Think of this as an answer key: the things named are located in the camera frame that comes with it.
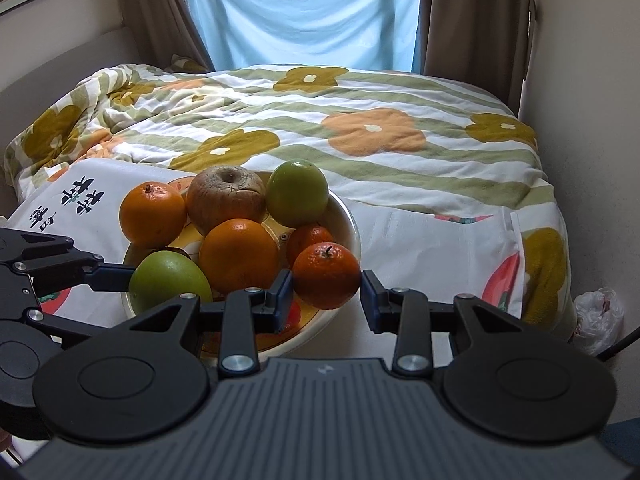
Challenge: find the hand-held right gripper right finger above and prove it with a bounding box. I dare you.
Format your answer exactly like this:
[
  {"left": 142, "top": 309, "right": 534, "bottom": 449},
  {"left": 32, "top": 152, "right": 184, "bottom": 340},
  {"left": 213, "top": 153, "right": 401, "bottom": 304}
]
[{"left": 361, "top": 269, "right": 531, "bottom": 380}]

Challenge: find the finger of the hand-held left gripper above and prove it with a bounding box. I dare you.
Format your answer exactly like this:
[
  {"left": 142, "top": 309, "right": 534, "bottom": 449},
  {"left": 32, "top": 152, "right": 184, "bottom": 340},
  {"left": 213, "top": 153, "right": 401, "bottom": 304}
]
[
  {"left": 0, "top": 228, "right": 139, "bottom": 302},
  {"left": 22, "top": 307, "right": 115, "bottom": 350}
]

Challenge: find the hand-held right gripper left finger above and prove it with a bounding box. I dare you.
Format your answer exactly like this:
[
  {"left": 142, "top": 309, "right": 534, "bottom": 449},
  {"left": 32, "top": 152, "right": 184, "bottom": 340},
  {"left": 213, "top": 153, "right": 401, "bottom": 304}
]
[{"left": 115, "top": 269, "right": 294, "bottom": 381}]

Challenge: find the cream yellow oval bowl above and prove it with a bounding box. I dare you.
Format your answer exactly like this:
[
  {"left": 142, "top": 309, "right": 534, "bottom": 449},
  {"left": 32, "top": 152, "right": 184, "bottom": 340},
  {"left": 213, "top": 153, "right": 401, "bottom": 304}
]
[{"left": 122, "top": 170, "right": 362, "bottom": 356}]

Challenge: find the small mandarin with stem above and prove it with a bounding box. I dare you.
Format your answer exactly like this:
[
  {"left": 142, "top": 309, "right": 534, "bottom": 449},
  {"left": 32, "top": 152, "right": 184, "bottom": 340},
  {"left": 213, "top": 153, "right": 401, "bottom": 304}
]
[{"left": 292, "top": 242, "right": 362, "bottom": 310}]

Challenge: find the green round fruit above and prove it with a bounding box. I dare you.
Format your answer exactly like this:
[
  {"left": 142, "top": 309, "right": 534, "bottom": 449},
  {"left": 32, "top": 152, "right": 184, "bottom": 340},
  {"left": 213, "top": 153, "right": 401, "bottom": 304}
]
[
  {"left": 265, "top": 159, "right": 330, "bottom": 229},
  {"left": 128, "top": 251, "right": 213, "bottom": 313}
]

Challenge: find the medium smooth orange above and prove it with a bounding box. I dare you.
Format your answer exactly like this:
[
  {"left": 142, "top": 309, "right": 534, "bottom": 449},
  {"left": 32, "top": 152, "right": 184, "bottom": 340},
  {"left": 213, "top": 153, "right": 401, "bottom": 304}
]
[{"left": 198, "top": 218, "right": 280, "bottom": 297}]

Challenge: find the large orange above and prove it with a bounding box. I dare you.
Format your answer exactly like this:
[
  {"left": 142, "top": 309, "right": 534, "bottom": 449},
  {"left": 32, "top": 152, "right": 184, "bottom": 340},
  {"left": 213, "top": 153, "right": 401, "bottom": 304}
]
[{"left": 119, "top": 181, "right": 187, "bottom": 250}]

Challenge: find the white persimmon print cloth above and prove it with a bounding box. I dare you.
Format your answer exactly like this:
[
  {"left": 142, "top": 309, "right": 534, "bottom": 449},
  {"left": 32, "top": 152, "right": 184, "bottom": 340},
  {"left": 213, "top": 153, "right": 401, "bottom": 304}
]
[{"left": 10, "top": 157, "right": 523, "bottom": 361}]

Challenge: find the yellow red apple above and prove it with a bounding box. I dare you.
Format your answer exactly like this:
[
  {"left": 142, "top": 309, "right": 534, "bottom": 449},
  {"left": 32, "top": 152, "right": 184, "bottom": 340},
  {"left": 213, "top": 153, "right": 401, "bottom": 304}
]
[{"left": 186, "top": 165, "right": 267, "bottom": 237}]

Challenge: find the floral striped blanket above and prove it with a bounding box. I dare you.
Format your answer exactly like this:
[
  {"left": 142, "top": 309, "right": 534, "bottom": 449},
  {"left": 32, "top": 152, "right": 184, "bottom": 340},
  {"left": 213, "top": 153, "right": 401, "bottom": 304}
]
[{"left": 4, "top": 64, "right": 573, "bottom": 341}]

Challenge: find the beige upholstered headboard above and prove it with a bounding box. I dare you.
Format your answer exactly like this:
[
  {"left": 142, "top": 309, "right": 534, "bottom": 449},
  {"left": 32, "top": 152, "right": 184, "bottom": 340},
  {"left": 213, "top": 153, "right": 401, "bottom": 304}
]
[{"left": 0, "top": 27, "right": 141, "bottom": 161}]

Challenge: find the white plastic bag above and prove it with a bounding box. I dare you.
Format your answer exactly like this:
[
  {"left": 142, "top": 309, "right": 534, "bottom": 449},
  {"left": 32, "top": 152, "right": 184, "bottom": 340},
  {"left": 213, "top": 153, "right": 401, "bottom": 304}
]
[{"left": 572, "top": 287, "right": 626, "bottom": 356}]

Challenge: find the brown curtain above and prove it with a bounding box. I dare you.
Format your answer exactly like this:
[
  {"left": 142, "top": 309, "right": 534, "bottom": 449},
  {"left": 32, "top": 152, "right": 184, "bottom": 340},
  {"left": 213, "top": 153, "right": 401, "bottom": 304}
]
[
  {"left": 112, "top": 0, "right": 216, "bottom": 73},
  {"left": 417, "top": 0, "right": 538, "bottom": 116}
]

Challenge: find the blue curtain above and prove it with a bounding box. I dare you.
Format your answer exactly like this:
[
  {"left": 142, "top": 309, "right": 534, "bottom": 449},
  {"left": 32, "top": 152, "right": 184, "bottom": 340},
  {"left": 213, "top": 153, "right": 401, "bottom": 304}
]
[{"left": 186, "top": 0, "right": 423, "bottom": 73}]

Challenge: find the blue fabric item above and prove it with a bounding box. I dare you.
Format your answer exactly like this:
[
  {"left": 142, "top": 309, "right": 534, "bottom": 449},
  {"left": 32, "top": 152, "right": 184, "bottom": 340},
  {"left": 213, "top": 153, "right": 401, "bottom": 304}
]
[{"left": 597, "top": 420, "right": 640, "bottom": 461}]

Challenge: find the black cable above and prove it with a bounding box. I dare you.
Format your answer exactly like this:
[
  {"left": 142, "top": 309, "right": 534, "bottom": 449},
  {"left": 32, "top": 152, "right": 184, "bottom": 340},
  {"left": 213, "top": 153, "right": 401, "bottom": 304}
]
[{"left": 597, "top": 330, "right": 640, "bottom": 362}]

